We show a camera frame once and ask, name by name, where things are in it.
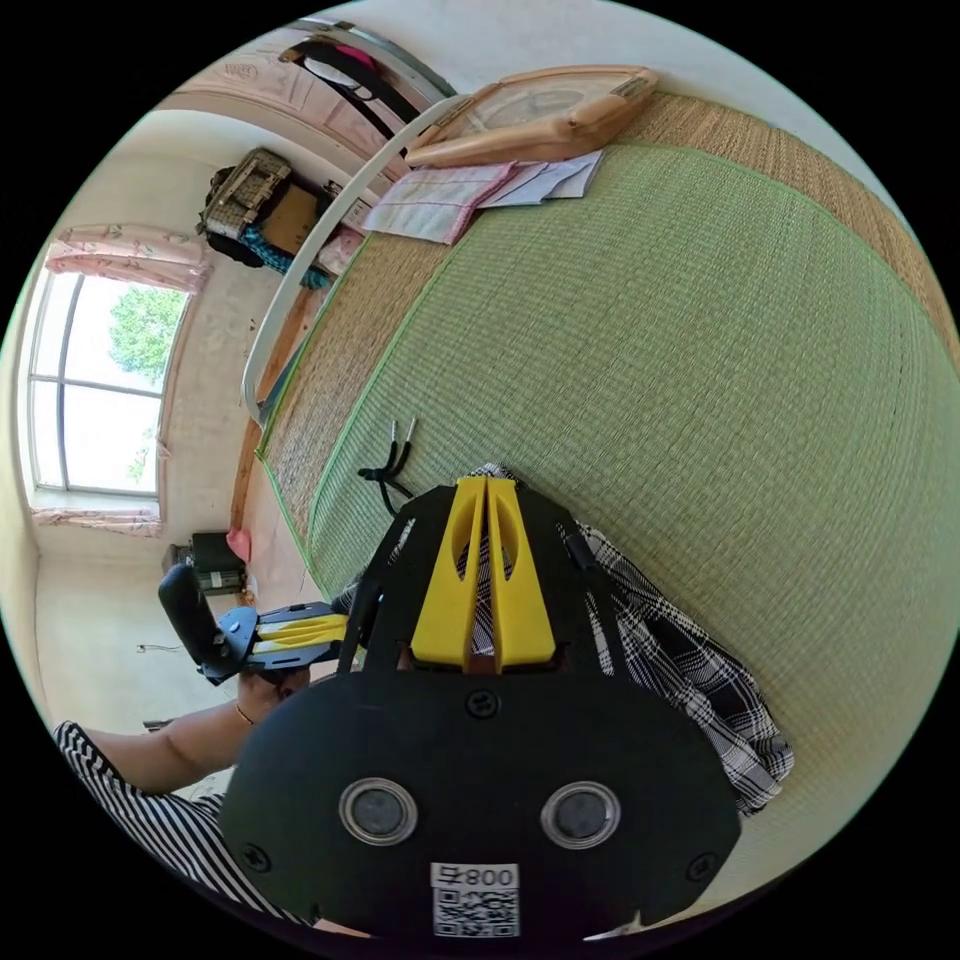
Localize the black and white checkered pants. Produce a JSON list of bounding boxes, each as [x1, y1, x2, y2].
[[328, 418, 796, 819]]

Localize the person's left hand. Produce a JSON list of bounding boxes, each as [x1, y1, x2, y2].
[[236, 664, 313, 727]]

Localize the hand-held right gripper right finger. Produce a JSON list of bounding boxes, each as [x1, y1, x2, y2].
[[487, 478, 559, 670]]

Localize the person's left forearm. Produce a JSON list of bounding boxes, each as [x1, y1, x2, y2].
[[88, 698, 258, 798]]

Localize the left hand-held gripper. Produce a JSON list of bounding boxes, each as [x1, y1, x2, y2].
[[196, 599, 354, 686]]

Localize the pink checkered folded cloth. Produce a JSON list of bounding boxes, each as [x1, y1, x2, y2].
[[361, 161, 520, 247]]

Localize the white paper sheets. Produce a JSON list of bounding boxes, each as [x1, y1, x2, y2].
[[476, 148, 606, 210]]

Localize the brown carton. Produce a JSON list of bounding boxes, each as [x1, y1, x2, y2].
[[258, 183, 322, 260]]

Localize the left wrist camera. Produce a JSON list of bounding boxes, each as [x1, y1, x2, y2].
[[157, 562, 226, 670]]

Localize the bed with green woven mat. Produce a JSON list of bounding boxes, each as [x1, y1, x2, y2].
[[238, 67, 960, 943]]

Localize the person's body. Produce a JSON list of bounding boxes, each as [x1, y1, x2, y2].
[[50, 719, 320, 930]]

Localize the black box appliance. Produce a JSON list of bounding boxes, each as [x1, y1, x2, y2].
[[161, 530, 249, 598]]

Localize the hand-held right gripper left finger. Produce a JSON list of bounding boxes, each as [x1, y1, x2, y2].
[[410, 477, 489, 667]]

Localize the window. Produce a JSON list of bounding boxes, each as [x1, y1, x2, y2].
[[26, 271, 190, 498]]

